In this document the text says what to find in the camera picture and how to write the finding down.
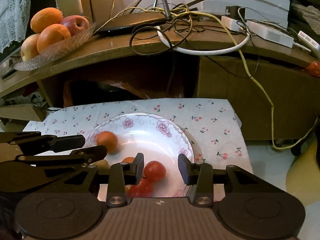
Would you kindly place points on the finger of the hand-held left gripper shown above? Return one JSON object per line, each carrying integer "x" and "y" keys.
{"x": 67, "y": 141}
{"x": 90, "y": 153}

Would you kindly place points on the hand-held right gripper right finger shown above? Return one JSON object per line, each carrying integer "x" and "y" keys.
{"x": 183, "y": 170}

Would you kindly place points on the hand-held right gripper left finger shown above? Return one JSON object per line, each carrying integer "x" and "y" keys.
{"x": 139, "y": 168}

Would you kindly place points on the orange tangerine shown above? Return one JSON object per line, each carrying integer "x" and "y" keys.
{"x": 108, "y": 141}
{"x": 128, "y": 160}

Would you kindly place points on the small brown round fruit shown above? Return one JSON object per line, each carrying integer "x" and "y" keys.
{"x": 101, "y": 163}

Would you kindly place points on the red tomato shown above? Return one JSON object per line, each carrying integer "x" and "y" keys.
{"x": 155, "y": 171}
{"x": 142, "y": 189}

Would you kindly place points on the white floral plate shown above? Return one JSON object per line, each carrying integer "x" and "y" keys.
{"x": 150, "y": 140}

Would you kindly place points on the cherry print tablecloth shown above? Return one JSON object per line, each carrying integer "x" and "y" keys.
{"x": 215, "y": 125}

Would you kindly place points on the glass fruit dish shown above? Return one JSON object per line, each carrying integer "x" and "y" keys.
{"x": 62, "y": 48}

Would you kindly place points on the wooden television stand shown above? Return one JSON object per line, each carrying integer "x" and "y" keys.
{"x": 225, "y": 80}

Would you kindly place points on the pale yellow-pink apple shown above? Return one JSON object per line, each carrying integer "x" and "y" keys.
{"x": 28, "y": 47}

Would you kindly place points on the large orange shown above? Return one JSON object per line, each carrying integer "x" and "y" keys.
{"x": 53, "y": 38}
{"x": 46, "y": 18}

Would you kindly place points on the red apple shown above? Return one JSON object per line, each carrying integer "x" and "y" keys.
{"x": 77, "y": 25}

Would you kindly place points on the yellow plastic chair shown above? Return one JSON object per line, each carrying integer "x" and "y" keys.
{"x": 305, "y": 170}

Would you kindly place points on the white lace cloth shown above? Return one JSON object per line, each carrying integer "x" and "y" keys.
{"x": 12, "y": 17}

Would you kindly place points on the flat black router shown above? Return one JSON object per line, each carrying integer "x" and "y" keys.
{"x": 135, "y": 21}

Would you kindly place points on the white power strip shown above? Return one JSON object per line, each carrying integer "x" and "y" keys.
{"x": 308, "y": 41}
{"x": 265, "y": 33}

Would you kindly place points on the black plug adapter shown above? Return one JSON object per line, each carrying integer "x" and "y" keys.
{"x": 235, "y": 11}

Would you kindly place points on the beige folded cloth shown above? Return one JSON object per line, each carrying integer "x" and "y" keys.
{"x": 308, "y": 15}

